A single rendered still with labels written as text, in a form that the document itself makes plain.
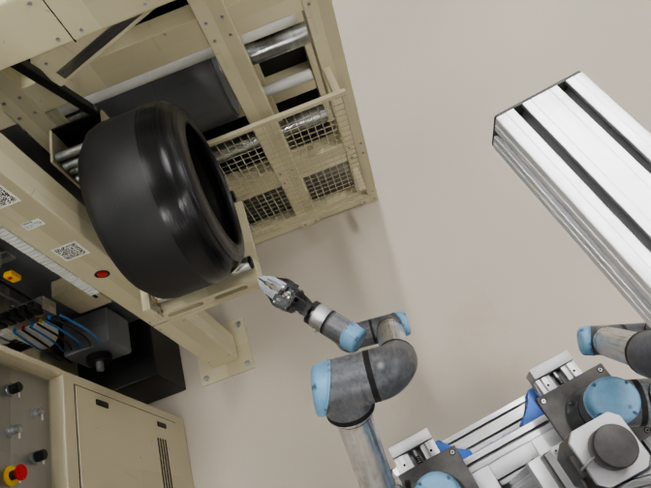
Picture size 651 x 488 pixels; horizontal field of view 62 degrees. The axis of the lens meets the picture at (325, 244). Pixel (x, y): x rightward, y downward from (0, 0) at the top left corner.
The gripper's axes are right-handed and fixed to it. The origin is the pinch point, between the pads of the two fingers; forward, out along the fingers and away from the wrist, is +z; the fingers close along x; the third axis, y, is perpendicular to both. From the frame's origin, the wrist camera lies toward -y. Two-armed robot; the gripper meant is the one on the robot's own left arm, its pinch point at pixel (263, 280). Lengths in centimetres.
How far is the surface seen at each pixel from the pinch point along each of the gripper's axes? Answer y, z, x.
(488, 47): -146, 18, -176
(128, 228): 36.5, 23.0, 4.7
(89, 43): 41, 62, -32
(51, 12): 63, 52, -30
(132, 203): 38.5, 24.3, -1.0
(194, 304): -16.0, 24.0, 20.2
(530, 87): -139, -16, -159
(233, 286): -13.7, 13.7, 7.4
